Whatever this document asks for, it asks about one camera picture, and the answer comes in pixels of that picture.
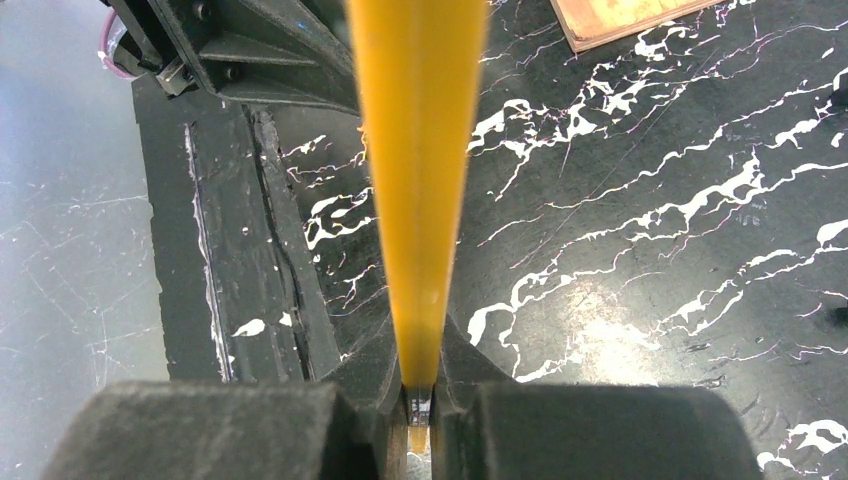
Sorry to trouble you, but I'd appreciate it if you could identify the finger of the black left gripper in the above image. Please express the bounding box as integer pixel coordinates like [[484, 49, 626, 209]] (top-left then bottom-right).
[[151, 0, 359, 115]]

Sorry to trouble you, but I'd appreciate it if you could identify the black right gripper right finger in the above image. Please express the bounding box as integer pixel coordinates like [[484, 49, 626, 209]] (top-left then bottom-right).
[[431, 321, 762, 479]]

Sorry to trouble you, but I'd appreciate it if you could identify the yellow-framed whiteboard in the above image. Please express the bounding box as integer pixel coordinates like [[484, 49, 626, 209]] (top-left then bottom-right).
[[346, 1, 489, 453]]

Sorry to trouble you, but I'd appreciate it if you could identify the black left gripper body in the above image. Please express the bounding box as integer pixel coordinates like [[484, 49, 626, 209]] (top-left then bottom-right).
[[105, 0, 219, 96]]

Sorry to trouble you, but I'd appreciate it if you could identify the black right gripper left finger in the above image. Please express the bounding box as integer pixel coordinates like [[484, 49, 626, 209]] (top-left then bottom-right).
[[43, 321, 406, 479]]

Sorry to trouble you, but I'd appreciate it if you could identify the plywood board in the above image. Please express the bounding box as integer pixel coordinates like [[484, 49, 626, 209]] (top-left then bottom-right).
[[551, 0, 719, 53]]

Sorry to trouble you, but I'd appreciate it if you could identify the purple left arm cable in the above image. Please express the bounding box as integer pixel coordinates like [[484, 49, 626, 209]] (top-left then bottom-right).
[[97, 9, 137, 82]]

